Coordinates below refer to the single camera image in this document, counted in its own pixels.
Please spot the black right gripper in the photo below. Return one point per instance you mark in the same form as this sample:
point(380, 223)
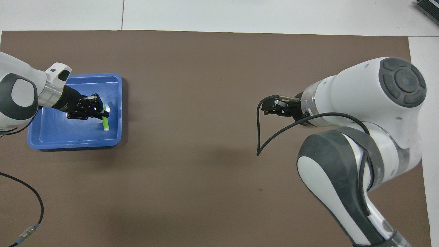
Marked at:
point(300, 109)

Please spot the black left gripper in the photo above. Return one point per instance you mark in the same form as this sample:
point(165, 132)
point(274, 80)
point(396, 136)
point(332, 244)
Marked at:
point(70, 99)

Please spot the green pen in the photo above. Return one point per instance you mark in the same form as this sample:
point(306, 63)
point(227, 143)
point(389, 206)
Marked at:
point(106, 124)

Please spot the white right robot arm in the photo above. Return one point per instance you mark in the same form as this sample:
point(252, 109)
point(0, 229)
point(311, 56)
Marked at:
point(360, 89)

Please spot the blue plastic tray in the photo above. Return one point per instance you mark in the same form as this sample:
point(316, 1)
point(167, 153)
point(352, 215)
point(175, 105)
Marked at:
point(68, 137)

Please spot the brown table mat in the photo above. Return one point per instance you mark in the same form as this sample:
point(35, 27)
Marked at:
point(205, 188)

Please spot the grey ribbed device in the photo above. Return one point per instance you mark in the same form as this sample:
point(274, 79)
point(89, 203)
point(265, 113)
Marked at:
point(430, 8)

